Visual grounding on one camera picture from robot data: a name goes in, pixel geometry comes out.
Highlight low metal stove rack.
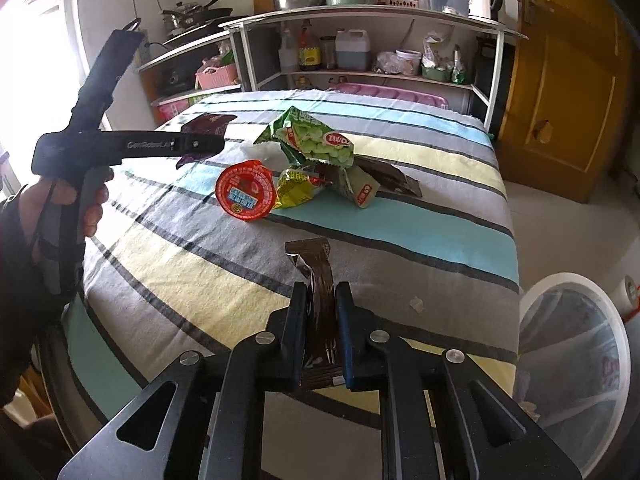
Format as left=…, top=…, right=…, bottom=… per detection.
left=135, top=30, right=242, bottom=127

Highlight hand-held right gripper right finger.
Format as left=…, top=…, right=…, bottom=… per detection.
left=334, top=280, right=583, bottom=480

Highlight white trash bin with liner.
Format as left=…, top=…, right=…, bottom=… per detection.
left=517, top=272, right=634, bottom=480

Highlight pale green packet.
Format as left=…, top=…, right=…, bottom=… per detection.
left=327, top=162, right=381, bottom=209

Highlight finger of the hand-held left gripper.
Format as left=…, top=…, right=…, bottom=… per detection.
left=171, top=132, right=226, bottom=157

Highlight pink plastic basket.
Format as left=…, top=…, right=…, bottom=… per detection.
left=195, top=57, right=239, bottom=89

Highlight green bowl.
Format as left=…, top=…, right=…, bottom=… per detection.
left=421, top=64, right=454, bottom=83

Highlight red jelly cup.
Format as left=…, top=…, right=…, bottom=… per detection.
left=215, top=158, right=279, bottom=222

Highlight stacked pans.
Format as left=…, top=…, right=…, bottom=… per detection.
left=160, top=0, right=234, bottom=34

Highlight large green snack packet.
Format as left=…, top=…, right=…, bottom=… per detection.
left=255, top=106, right=356, bottom=169

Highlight white plastic tub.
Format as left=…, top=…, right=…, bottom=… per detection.
left=395, top=49, right=422, bottom=77

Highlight pinkish plastic bag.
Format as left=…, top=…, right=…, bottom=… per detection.
left=375, top=51, right=401, bottom=75

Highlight white plastic jug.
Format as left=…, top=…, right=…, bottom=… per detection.
left=334, top=29, right=372, bottom=72

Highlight brown bottle yellow label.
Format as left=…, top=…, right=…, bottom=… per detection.
left=298, top=19, right=322, bottom=71

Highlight black panel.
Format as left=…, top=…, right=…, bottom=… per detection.
left=472, top=40, right=516, bottom=137

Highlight white paper roll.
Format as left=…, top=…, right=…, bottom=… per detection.
left=617, top=275, right=640, bottom=322

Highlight wooden door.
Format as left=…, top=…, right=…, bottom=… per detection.
left=492, top=0, right=640, bottom=206

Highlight white metal shelf rack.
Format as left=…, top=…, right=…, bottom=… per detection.
left=220, top=5, right=529, bottom=132

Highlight white plastic bottle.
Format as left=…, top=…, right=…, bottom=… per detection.
left=278, top=27, right=300, bottom=74

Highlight crumpled plastic bag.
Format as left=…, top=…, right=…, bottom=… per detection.
left=422, top=30, right=454, bottom=68

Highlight person's left forearm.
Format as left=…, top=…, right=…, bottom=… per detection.
left=0, top=195, right=86, bottom=406

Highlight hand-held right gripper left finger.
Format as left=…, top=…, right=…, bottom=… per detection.
left=57, top=280, right=313, bottom=480

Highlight striped cloth covered table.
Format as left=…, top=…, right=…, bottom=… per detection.
left=65, top=89, right=524, bottom=431

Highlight small yellow-green packet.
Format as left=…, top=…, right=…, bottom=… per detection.
left=276, top=167, right=331, bottom=210

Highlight person's left hand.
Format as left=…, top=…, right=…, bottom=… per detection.
left=15, top=165, right=115, bottom=242

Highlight pink patterned package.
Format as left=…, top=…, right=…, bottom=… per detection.
left=157, top=97, right=194, bottom=121

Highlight green shelf bottle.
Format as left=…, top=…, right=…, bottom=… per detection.
left=451, top=45, right=469, bottom=85

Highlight dark purple wrapper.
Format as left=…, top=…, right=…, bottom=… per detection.
left=175, top=112, right=239, bottom=169

